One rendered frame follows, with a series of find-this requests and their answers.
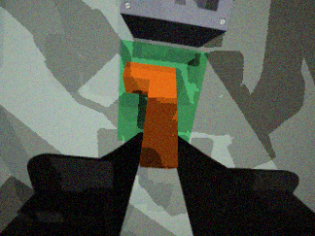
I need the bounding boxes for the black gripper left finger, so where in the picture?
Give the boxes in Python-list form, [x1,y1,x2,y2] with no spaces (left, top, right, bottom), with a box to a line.
[27,132,143,236]

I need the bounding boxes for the orange l-shaped part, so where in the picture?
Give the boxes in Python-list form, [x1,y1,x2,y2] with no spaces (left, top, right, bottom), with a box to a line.
[122,61,179,169]

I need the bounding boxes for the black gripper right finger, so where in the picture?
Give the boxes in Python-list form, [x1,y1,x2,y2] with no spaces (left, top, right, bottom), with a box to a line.
[177,136,299,236]

